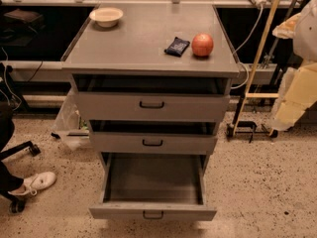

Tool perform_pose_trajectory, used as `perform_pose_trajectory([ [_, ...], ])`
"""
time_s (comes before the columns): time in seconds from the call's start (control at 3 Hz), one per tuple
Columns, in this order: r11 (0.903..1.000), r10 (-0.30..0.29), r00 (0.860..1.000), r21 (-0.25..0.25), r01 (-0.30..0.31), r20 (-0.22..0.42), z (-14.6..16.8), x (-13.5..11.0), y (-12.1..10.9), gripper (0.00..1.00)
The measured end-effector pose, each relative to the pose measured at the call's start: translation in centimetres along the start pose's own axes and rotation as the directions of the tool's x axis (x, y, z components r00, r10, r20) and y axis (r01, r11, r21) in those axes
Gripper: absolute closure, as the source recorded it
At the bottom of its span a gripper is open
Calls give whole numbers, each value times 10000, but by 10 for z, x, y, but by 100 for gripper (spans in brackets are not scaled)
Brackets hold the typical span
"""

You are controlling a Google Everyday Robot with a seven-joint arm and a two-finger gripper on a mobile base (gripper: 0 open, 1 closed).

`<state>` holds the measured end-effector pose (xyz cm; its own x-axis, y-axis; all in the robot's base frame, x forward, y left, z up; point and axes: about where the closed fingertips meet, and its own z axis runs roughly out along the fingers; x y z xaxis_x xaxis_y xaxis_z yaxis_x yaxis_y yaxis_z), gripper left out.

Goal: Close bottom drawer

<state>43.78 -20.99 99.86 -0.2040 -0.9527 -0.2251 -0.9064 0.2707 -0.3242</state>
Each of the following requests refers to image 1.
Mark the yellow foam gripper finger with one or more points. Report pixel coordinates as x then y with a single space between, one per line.
297 91

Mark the grey bottom drawer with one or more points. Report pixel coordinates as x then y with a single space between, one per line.
152 187

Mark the grey drawer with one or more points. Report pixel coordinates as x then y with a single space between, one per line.
152 187
156 98
152 137

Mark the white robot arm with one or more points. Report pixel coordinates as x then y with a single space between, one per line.
298 89

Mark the grey drawer cabinet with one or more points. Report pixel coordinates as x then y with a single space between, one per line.
136 46

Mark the grey middle drawer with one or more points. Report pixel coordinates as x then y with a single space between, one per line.
152 137

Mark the grey top drawer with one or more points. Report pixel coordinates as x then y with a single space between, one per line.
156 98

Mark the red apple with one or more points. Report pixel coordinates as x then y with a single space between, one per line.
202 45

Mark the dark blue snack packet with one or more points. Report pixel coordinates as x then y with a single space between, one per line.
177 47

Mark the white bowl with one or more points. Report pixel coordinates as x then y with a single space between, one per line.
106 17

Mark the clear plastic bag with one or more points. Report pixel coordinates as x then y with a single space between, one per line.
69 126

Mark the white sneaker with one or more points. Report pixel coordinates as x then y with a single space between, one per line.
33 184

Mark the black box on shelf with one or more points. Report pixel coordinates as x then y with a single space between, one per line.
21 18

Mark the black trouser leg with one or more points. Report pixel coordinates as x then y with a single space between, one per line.
8 182

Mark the yellow wooden frame stand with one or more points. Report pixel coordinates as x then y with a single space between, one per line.
233 127

